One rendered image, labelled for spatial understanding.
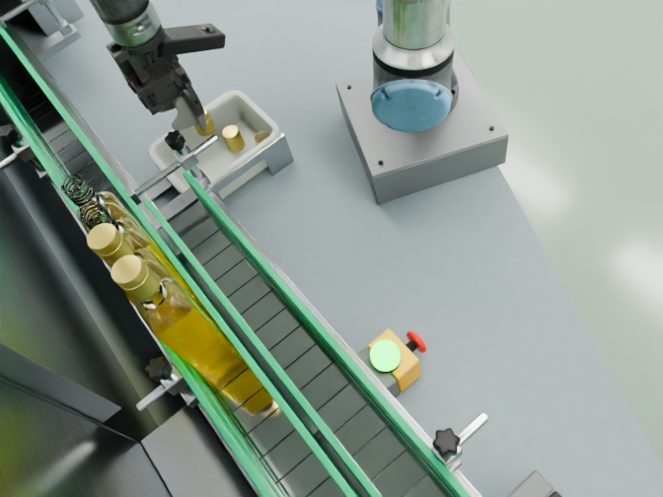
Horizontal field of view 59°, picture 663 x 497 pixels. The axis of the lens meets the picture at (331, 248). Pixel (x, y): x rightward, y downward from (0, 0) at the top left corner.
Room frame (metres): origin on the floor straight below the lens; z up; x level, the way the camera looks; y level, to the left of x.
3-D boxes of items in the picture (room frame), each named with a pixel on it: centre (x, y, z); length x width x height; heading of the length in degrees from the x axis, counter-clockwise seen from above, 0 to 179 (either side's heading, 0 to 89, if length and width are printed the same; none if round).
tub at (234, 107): (0.82, 0.14, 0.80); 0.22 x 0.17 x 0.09; 111
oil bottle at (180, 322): (0.36, 0.21, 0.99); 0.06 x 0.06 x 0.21; 21
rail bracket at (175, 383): (0.31, 0.27, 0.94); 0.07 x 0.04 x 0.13; 111
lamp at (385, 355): (0.30, -0.02, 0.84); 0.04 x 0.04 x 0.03
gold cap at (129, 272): (0.36, 0.21, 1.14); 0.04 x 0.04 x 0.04
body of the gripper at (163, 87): (0.79, 0.17, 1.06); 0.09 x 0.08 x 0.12; 110
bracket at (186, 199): (0.67, 0.21, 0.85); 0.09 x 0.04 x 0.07; 111
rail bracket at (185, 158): (0.67, 0.19, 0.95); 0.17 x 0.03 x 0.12; 111
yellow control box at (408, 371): (0.30, -0.02, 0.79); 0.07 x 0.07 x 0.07; 21
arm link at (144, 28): (0.79, 0.16, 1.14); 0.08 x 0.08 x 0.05
